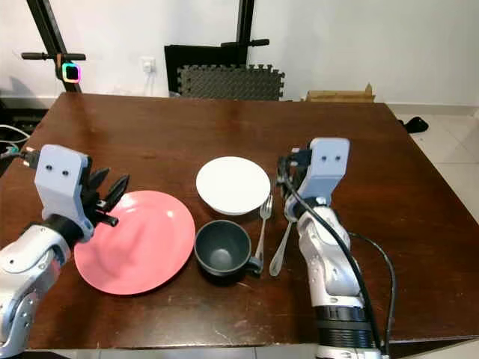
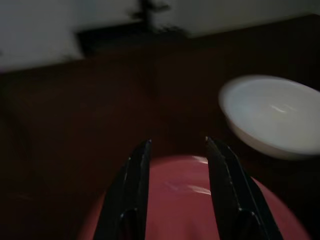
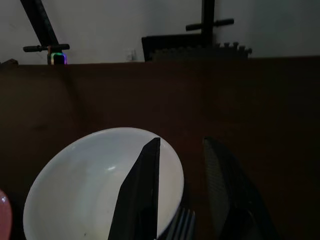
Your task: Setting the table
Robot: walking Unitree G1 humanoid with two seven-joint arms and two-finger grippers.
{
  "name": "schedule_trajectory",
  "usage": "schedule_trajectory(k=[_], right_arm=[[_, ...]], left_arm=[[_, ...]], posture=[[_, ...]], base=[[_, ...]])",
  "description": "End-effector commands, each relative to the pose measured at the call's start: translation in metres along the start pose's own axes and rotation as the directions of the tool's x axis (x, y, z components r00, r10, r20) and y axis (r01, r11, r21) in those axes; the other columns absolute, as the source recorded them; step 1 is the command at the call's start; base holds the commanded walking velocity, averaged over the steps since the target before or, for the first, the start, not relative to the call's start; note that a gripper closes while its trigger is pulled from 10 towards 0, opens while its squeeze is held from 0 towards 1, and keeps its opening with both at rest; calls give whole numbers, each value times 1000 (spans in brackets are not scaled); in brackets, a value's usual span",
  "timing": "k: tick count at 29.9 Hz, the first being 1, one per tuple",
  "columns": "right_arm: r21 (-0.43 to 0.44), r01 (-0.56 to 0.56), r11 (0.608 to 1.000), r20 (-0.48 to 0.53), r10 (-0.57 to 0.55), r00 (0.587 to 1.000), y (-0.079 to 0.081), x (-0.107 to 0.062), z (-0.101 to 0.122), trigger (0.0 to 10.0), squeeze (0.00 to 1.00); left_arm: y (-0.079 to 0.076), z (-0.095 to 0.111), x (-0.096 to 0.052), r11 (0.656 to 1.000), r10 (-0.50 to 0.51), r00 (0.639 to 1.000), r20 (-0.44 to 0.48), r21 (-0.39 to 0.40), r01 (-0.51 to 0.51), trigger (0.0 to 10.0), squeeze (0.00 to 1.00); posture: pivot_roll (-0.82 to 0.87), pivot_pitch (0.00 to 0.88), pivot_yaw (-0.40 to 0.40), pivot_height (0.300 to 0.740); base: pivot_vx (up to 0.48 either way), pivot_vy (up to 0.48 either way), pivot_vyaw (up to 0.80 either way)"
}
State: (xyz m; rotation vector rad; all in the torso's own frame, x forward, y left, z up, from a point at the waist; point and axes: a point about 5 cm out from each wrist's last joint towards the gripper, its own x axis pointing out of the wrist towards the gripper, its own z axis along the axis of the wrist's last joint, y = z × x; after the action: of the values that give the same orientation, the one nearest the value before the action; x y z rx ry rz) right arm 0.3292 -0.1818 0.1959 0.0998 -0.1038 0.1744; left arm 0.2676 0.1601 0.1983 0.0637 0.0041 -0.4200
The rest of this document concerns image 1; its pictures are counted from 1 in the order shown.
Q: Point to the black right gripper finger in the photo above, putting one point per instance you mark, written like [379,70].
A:
[295,191]
[282,173]

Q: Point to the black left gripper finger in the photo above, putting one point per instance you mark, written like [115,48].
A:
[117,193]
[99,182]

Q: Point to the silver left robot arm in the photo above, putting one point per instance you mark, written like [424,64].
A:
[21,277]

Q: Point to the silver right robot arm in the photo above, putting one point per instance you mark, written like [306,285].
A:
[333,269]

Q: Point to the silver metal fork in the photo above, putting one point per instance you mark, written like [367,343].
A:
[263,224]

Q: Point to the white round plate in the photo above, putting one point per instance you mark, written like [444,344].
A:
[232,185]

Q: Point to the pink round plate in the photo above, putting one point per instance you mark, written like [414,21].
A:
[142,247]

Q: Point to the silver metal spoon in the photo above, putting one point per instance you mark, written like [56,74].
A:
[278,250]

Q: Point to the brown cardboard box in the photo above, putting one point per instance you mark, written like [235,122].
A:
[340,96]

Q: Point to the dark grey cup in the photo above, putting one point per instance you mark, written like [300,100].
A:
[221,250]

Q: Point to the dark grey foam puzzle mat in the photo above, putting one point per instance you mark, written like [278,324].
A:
[232,82]

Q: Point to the glowing rainbow square device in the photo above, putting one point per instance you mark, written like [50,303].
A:
[72,72]

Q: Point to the small black floor object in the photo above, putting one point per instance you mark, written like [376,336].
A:
[416,124]

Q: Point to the black flat board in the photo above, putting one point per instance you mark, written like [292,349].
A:
[202,54]

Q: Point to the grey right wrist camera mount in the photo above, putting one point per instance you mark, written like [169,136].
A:
[329,168]

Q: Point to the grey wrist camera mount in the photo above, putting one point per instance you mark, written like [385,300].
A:
[329,168]
[61,183]

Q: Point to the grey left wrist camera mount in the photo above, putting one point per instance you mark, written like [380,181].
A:
[61,183]

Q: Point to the white wall socket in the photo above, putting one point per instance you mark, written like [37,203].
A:
[148,65]

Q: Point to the black slanted metal frame bar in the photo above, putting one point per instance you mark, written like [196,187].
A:
[50,34]

